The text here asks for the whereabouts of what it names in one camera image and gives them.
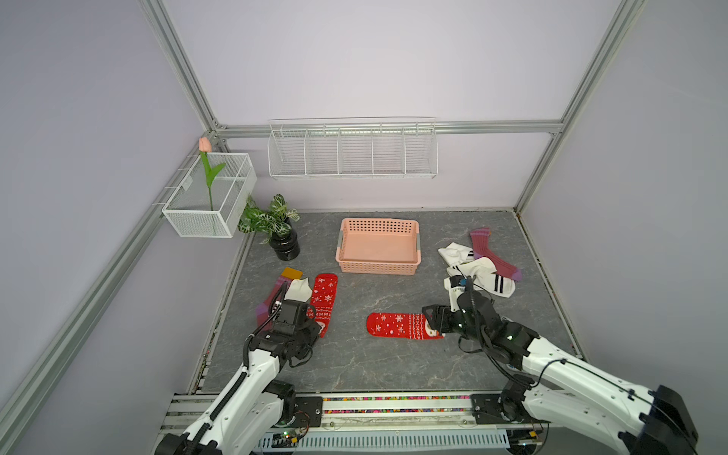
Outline pink artificial tulip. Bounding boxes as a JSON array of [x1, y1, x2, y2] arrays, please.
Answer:
[[198, 138, 226, 210]]

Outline white wire wall shelf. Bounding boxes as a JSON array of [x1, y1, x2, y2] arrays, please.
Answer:
[[267, 117, 439, 179]]

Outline plain white sock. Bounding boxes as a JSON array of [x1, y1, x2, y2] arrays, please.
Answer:
[[438, 243, 475, 267]]

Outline purple striped sock right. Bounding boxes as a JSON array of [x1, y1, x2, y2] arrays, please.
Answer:
[[470, 227, 522, 282]]

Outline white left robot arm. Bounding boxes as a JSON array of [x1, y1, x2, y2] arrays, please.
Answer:
[[155, 300, 322, 454]]

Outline pink plastic basket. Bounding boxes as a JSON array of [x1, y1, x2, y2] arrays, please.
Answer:
[[336, 218, 421, 276]]

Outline red christmas sock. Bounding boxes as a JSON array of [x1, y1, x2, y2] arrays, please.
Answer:
[[366, 313, 444, 340], [307, 273, 339, 339]]

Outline white mesh wall box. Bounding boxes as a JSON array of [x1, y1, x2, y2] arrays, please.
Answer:
[[161, 153, 257, 239]]

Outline purple striped sock left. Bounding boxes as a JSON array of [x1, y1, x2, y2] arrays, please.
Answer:
[[256, 267, 303, 325]]

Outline potted green plant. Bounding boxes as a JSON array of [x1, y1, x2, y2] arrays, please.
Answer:
[[237, 195, 301, 261]]

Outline white sock black stripes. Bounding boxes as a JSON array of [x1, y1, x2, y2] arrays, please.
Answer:
[[447, 257, 516, 298]]

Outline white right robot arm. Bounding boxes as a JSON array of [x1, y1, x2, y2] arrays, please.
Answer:
[[422, 276, 699, 454]]

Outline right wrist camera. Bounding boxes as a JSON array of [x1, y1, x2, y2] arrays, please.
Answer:
[[444, 275, 468, 313]]

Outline purple striped sock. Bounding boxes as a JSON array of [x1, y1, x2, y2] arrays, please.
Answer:
[[470, 227, 522, 282], [256, 267, 303, 325]]

